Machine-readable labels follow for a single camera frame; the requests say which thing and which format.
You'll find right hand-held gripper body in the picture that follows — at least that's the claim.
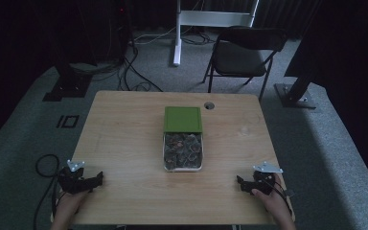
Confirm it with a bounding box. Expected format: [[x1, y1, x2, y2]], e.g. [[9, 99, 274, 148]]
[[251, 161, 284, 196]]

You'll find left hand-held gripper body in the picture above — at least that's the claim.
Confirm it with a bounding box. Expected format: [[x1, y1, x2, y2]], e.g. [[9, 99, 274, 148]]
[[57, 159, 94, 196]]

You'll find person's left hand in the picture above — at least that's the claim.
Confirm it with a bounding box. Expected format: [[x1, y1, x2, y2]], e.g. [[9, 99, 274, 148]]
[[52, 189, 91, 228]]

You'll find person's right hand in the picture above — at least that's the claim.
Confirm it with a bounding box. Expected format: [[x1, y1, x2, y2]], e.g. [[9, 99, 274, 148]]
[[251, 173, 290, 222]]

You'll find pile of dark packets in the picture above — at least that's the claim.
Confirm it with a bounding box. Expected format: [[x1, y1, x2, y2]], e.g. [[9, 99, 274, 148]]
[[164, 132, 203, 170]]

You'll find clear plastic drawer tray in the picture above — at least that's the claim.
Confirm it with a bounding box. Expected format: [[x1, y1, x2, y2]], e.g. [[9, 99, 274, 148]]
[[162, 131, 205, 173]]

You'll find green box sleeve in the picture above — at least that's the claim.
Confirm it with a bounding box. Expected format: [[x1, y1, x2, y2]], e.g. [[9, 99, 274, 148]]
[[163, 105, 203, 134]]

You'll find black stand with base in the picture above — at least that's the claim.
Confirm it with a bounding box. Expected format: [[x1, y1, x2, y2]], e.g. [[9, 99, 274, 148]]
[[42, 37, 94, 103]]

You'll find black folding chair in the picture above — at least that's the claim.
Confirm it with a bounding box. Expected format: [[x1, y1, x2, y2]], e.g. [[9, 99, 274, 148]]
[[202, 25, 289, 102]]

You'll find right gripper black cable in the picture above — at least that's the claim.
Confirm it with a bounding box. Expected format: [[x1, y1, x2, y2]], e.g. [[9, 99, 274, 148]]
[[262, 176, 295, 216]]

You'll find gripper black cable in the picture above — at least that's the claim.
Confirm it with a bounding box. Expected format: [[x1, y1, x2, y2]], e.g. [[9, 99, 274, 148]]
[[33, 153, 62, 230], [262, 176, 295, 216]]

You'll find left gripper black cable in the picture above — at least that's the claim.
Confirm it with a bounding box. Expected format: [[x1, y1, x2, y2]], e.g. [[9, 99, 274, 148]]
[[33, 153, 62, 230]]

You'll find metal stand with base plate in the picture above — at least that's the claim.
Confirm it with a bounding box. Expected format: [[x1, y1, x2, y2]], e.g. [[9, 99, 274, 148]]
[[273, 68, 318, 110]]

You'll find bundle of floor cables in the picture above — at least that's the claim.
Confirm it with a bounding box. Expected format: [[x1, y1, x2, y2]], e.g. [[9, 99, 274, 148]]
[[71, 25, 217, 93]]

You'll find white desk frame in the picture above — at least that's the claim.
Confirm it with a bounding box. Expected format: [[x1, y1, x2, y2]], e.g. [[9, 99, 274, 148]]
[[172, 0, 261, 67]]

